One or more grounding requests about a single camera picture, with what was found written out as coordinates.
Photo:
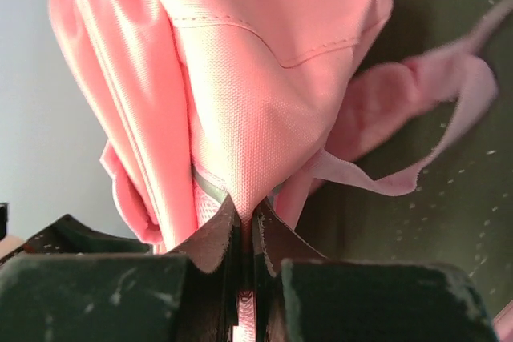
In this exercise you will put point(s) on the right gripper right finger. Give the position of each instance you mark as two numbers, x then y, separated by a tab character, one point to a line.
303	296

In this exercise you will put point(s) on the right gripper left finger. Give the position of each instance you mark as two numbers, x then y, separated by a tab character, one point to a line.
71	283

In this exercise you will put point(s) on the pink student backpack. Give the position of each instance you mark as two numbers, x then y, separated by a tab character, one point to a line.
259	98

